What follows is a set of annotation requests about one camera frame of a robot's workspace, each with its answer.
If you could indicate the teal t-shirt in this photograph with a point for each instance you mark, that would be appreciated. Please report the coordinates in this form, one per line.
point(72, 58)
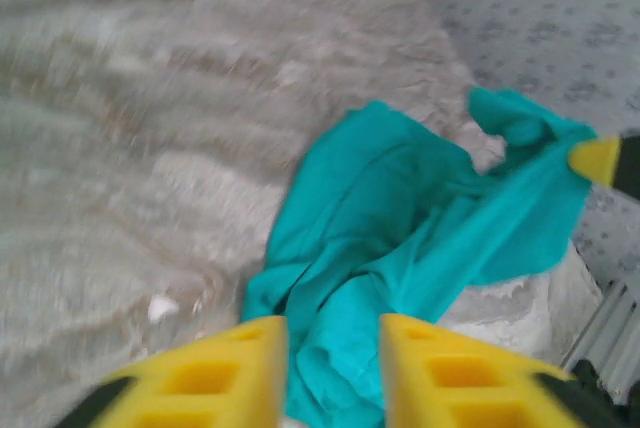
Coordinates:
point(380, 228)

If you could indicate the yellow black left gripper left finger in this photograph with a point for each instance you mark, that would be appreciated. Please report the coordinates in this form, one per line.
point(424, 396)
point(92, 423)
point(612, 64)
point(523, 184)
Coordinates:
point(210, 388)

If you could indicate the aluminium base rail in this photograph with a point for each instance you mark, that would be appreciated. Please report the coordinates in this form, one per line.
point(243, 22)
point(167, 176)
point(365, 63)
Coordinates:
point(612, 333)

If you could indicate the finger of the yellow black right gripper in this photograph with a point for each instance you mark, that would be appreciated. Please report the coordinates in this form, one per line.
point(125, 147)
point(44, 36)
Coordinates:
point(605, 160)

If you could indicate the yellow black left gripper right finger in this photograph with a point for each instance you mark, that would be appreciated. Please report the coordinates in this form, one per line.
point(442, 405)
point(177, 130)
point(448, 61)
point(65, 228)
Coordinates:
point(450, 383)

